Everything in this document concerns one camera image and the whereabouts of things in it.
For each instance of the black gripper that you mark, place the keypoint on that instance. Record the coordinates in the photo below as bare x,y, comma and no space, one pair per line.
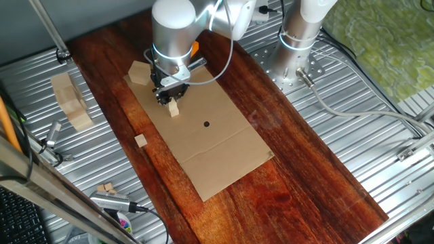
173,93

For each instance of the small wooden block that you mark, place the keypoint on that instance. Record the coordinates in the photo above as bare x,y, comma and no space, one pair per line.
108,186
101,187
174,112
172,103
140,140
112,191

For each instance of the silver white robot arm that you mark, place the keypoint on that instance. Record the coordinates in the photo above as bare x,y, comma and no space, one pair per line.
173,30

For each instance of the large wooden cube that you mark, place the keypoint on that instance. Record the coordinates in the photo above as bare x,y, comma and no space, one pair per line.
139,72
80,121
72,105
61,81
66,94

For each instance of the orange emergency stop button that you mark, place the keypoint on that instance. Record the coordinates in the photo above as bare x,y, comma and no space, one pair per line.
194,49

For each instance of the brown cardboard sheet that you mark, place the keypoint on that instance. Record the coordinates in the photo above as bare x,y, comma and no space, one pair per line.
210,152

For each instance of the white power strip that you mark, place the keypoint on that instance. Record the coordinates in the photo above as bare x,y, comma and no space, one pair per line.
262,18

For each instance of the aluminium pole with black foot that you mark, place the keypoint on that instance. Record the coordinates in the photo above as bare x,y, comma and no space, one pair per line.
51,30

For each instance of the dark red wooden board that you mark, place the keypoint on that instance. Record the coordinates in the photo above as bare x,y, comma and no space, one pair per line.
305,189

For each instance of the orange tube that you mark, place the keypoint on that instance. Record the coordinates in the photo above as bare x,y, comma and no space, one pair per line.
6,125

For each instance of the grey cloth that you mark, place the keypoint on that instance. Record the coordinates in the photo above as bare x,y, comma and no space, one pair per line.
79,237

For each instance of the black keyboard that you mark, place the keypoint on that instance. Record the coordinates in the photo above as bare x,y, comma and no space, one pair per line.
20,220

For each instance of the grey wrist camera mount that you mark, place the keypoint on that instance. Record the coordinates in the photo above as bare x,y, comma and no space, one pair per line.
174,79

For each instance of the metal camera mount arm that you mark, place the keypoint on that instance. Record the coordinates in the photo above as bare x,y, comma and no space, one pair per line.
66,157

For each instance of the silver depth camera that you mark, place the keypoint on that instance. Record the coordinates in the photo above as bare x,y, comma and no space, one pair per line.
108,200
53,133

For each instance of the aluminium frame beam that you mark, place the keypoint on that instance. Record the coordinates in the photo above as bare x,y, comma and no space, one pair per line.
51,196

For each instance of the aluminium profile with bracket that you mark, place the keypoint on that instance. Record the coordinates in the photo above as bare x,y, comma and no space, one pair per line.
417,145

